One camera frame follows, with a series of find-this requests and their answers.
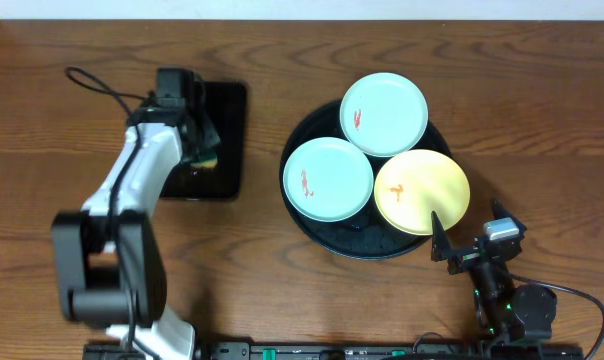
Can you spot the black rectangular tray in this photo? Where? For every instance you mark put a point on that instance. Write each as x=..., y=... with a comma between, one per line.
x=218, y=177

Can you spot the yellow plate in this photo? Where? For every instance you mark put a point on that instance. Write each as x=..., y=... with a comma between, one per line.
x=415, y=184

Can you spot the black round tray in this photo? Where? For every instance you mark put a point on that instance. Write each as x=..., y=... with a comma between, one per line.
x=367, y=235

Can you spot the mint plate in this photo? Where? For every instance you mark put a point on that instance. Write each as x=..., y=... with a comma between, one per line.
x=328, y=179
x=383, y=114

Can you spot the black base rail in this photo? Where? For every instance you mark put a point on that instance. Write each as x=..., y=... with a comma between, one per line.
x=434, y=351

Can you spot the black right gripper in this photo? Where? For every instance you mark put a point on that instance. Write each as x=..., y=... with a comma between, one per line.
x=464, y=258

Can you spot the green yellow sponge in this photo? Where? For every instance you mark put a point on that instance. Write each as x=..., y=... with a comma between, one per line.
x=206, y=162

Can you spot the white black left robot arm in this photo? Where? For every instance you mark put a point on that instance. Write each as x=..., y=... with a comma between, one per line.
x=109, y=270

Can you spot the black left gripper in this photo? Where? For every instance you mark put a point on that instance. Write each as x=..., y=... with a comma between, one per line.
x=205, y=145

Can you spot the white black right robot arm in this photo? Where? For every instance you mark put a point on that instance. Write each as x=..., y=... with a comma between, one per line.
x=515, y=315

